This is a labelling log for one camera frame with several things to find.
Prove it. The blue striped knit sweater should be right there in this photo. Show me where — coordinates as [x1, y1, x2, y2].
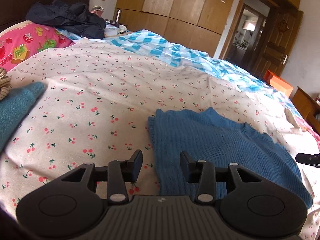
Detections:
[148, 108, 313, 207]

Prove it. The pink cartoon bedsheet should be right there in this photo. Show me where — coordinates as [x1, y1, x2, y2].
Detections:
[295, 117, 320, 150]

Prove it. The wooden low cabinet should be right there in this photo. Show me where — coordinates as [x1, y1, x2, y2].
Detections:
[291, 87, 320, 134]

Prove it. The white cherry print quilt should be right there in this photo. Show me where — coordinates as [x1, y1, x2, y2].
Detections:
[0, 37, 320, 240]

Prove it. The orange box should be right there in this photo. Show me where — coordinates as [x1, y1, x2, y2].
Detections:
[263, 70, 293, 98]

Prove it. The blue white checkered blanket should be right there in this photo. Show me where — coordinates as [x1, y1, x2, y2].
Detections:
[104, 29, 301, 117]

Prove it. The teal fuzzy folded sweater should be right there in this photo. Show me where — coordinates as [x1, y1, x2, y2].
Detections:
[1, 82, 46, 152]

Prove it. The brown wooden door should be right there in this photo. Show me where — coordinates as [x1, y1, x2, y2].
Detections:
[250, 7, 303, 79]

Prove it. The beige brown striped sweater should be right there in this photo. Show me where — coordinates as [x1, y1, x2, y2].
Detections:
[0, 67, 11, 100]

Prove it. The steel thermos bottle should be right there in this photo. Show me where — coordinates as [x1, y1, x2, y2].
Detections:
[115, 9, 121, 22]

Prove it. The wooden wardrobe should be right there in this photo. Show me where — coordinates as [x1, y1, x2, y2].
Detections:
[116, 0, 233, 56]

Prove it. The pink basket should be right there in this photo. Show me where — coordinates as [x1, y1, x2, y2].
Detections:
[90, 5, 104, 17]

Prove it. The dark navy jacket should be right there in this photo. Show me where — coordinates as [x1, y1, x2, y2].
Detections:
[25, 0, 106, 39]

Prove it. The pink strawberry print pillow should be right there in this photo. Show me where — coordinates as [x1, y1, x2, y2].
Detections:
[1, 21, 74, 71]

